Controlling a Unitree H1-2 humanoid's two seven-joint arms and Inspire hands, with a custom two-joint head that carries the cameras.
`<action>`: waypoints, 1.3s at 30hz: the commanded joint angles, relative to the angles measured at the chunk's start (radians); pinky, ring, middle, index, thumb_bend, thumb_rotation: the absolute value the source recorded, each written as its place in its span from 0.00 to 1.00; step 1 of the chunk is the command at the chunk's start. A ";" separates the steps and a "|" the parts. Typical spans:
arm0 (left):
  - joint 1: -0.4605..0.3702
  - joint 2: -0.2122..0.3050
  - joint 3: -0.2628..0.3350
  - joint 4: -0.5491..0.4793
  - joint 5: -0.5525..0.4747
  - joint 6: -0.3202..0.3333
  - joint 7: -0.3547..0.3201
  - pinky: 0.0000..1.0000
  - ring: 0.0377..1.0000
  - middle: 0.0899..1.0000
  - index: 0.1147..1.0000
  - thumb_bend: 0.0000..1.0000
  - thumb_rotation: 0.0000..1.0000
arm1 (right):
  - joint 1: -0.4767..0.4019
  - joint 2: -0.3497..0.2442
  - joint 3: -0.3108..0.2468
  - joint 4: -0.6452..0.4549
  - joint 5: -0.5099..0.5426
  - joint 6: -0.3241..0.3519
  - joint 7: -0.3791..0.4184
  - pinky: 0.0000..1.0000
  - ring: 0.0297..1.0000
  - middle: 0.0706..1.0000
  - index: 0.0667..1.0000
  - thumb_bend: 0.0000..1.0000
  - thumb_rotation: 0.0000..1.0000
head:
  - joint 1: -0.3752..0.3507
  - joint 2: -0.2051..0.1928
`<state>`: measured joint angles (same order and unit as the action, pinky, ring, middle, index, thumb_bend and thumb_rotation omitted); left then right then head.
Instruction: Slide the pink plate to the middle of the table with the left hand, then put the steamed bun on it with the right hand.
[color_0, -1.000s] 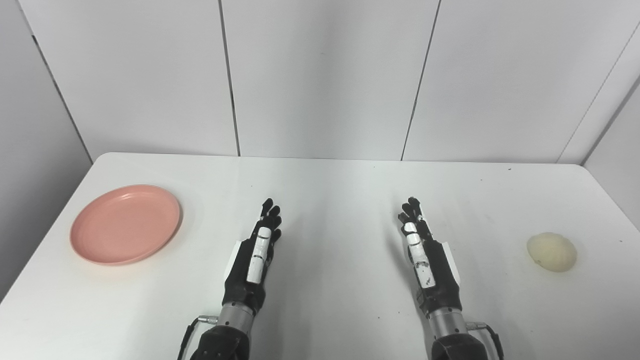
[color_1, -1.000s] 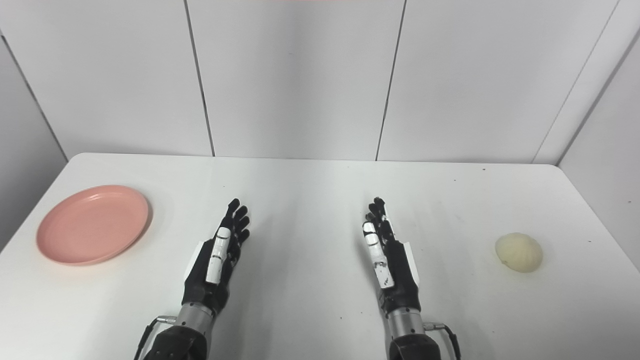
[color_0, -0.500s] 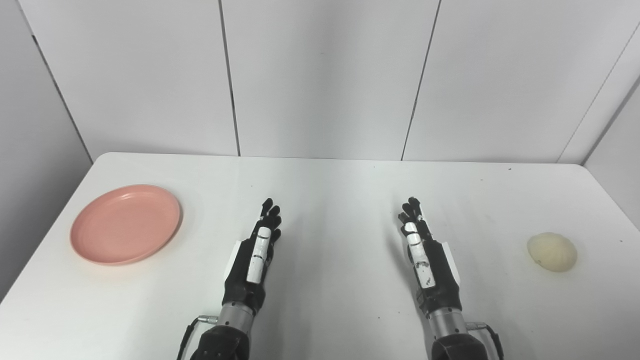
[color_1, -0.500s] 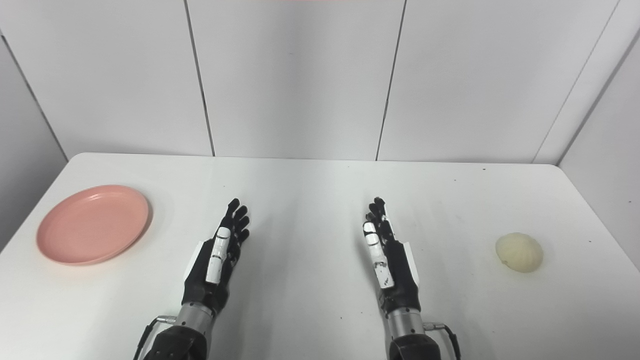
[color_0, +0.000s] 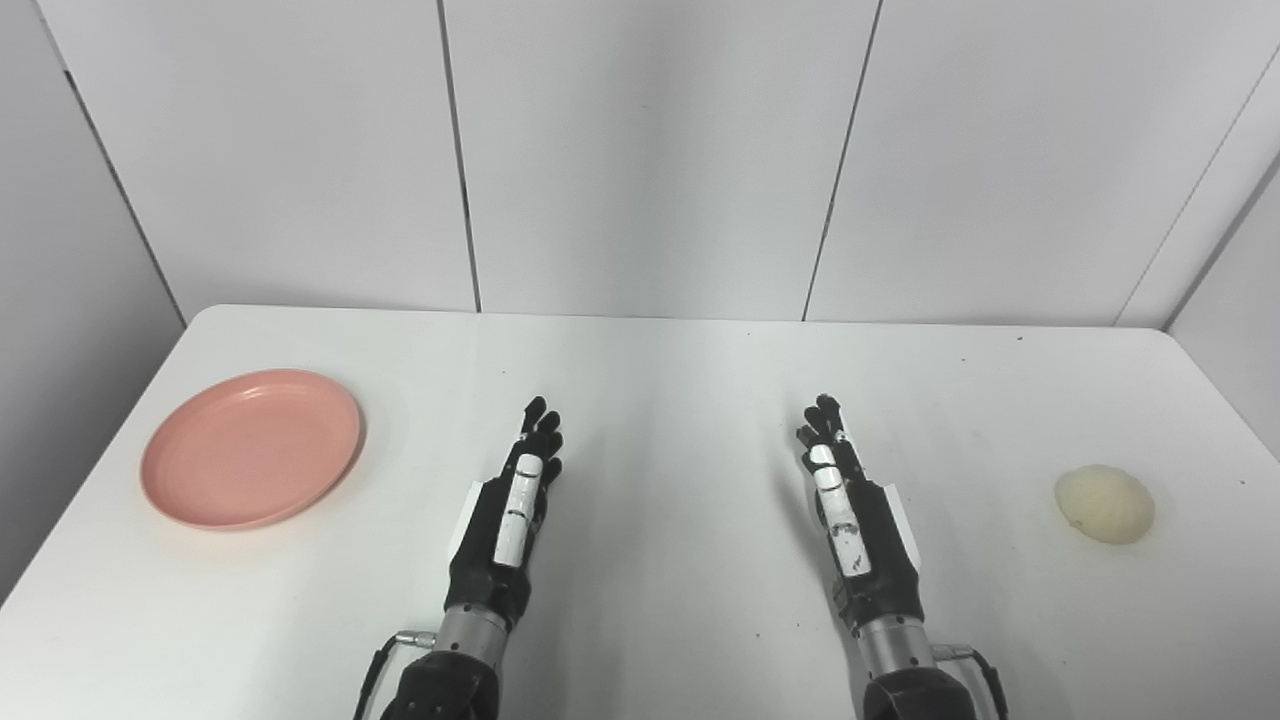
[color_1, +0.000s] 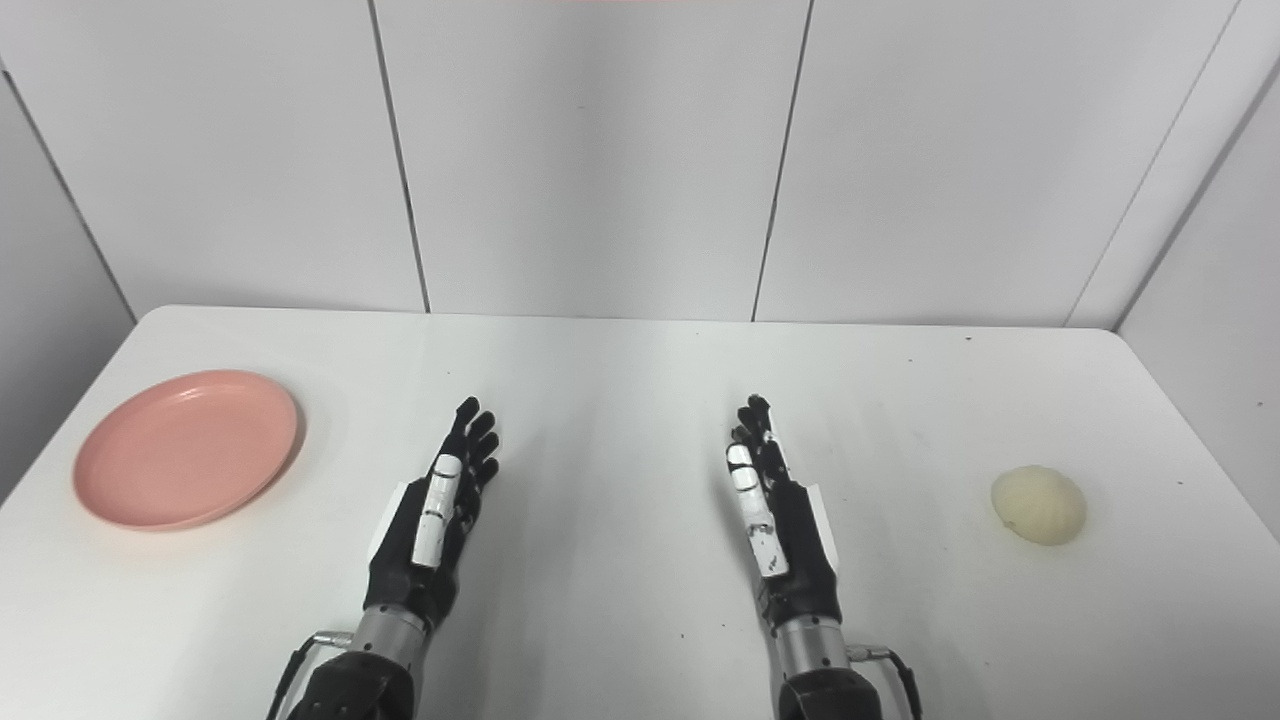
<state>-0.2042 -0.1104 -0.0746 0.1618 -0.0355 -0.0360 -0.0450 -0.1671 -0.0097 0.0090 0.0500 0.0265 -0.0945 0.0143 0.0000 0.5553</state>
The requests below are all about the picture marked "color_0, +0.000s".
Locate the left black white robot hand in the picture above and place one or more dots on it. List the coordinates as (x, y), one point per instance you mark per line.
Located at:
(495, 545)

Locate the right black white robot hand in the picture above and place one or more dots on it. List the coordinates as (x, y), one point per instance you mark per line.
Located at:
(870, 545)

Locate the cream steamed bun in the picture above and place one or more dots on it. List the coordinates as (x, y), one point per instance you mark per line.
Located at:
(1104, 504)

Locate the pink round plate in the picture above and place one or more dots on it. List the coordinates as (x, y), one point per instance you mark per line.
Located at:
(252, 448)

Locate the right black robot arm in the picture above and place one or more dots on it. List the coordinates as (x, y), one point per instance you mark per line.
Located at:
(905, 670)

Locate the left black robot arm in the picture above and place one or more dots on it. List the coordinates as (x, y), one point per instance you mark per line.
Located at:
(450, 665)

